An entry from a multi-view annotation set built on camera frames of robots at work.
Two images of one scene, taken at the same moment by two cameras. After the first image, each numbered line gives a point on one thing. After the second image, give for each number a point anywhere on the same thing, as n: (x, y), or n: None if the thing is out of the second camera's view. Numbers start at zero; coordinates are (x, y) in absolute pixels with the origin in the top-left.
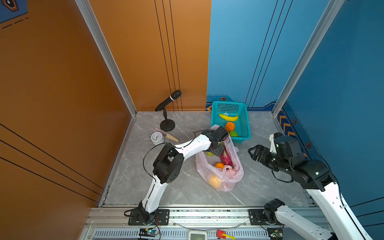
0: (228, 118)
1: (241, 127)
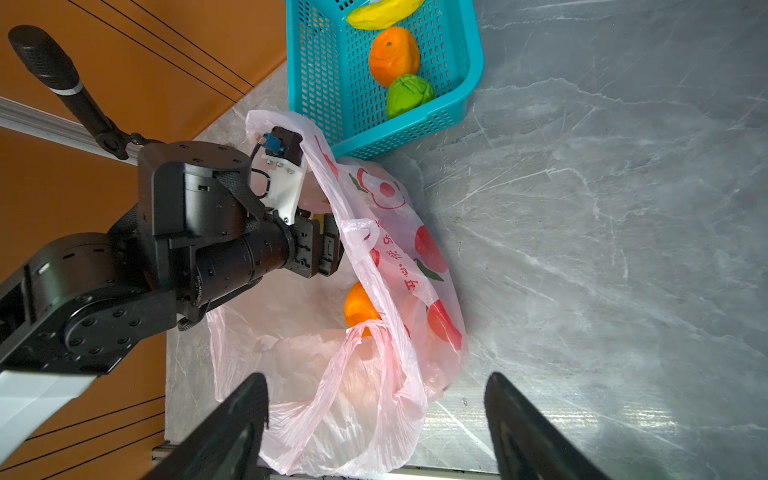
0: (383, 15)
1: (330, 78)
